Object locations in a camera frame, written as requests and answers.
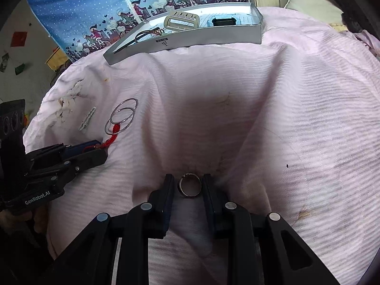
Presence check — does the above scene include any red string bracelet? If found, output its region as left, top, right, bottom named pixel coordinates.
left=84, top=123, right=122, bottom=151

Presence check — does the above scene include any white beaded hair clip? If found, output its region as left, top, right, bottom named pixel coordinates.
left=79, top=107, right=97, bottom=131

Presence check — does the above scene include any small silver finger ring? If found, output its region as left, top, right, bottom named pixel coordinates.
left=177, top=172, right=204, bottom=198

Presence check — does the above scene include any beige large hair claw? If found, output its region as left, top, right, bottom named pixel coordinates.
left=164, top=10, right=200, bottom=32

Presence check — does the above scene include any person's left hand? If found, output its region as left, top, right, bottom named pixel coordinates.
left=1, top=204, right=49, bottom=233

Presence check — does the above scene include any yellow storage box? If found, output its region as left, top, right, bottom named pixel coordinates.
left=45, top=47, right=69, bottom=71

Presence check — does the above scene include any blue printed fabric wardrobe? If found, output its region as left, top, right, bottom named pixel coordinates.
left=27, top=0, right=254, bottom=62

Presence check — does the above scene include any grey shallow tray box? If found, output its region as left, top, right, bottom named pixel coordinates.
left=104, top=3, right=263, bottom=65

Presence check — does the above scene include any white pillow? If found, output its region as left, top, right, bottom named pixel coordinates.
left=284, top=0, right=343, bottom=24

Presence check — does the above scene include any green wall ornament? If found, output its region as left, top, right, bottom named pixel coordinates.
left=15, top=63, right=26, bottom=75

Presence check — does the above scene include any red paper wall decoration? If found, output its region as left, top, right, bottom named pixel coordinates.
left=10, top=32, right=28, bottom=47

